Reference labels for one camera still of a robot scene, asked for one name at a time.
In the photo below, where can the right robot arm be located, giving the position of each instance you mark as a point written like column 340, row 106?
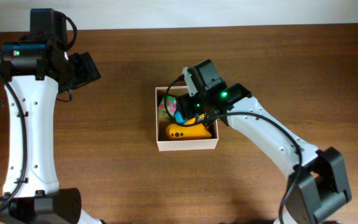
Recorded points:
column 317, row 180

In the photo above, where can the open beige cardboard box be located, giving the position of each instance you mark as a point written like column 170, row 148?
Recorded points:
column 165, row 144

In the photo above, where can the multicoloured puzzle cube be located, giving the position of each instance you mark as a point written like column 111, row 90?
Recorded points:
column 168, row 106

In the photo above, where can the red grey toy truck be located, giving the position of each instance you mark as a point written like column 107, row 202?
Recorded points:
column 201, row 117

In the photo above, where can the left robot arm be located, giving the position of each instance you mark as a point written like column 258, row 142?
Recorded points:
column 35, row 70

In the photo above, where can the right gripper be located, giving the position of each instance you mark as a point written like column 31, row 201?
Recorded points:
column 187, row 107

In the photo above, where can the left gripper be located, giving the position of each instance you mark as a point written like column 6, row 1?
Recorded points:
column 86, row 69

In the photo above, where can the orange toy animal figure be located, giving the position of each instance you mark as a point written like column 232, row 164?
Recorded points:
column 175, row 132

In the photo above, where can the blue ball with eyes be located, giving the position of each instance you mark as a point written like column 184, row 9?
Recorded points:
column 179, row 118

